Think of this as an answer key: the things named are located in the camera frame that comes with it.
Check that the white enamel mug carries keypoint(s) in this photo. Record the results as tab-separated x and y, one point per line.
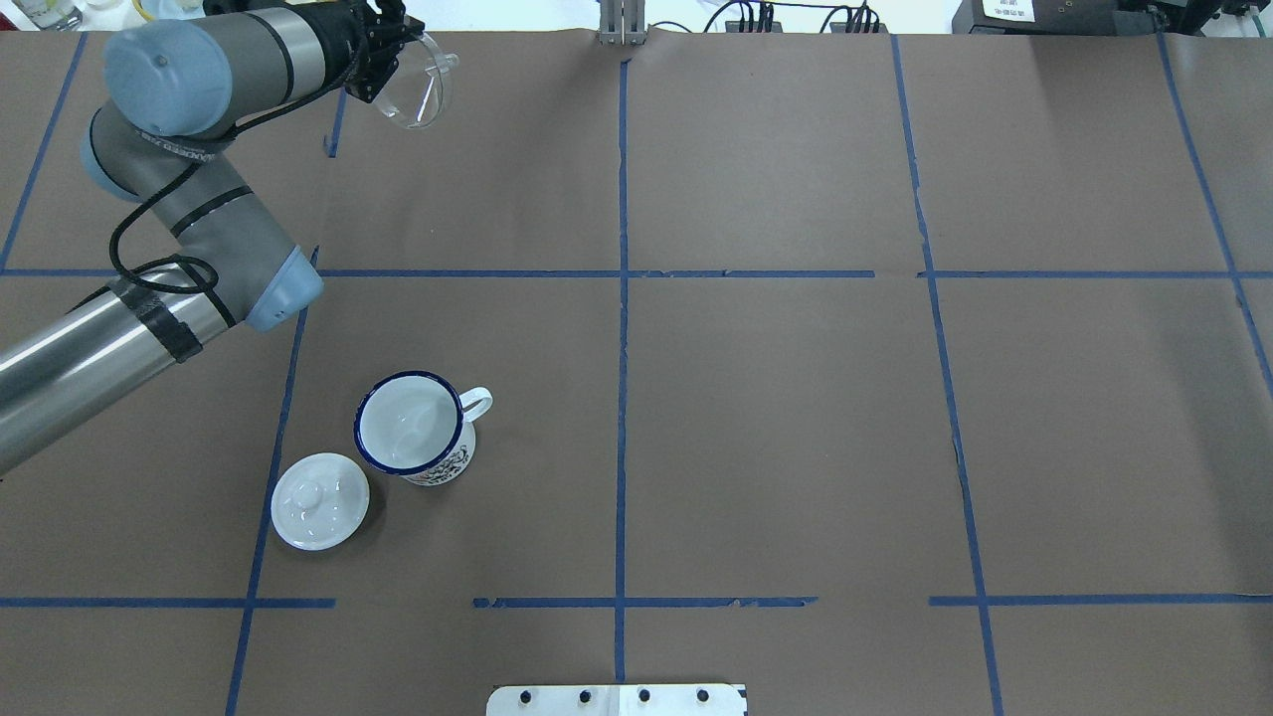
416	425

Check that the black power strip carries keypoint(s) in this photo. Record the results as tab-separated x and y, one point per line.
810	17

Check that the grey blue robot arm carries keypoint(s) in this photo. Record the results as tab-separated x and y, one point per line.
199	253

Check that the white ceramic cup lid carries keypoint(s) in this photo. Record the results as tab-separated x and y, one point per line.
319	502

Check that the aluminium frame post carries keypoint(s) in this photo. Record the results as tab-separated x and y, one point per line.
622	23

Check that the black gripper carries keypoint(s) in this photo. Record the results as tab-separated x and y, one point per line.
330	36

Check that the black equipment box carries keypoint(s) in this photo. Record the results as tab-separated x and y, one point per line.
1055	18

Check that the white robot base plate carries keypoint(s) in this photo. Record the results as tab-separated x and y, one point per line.
619	699

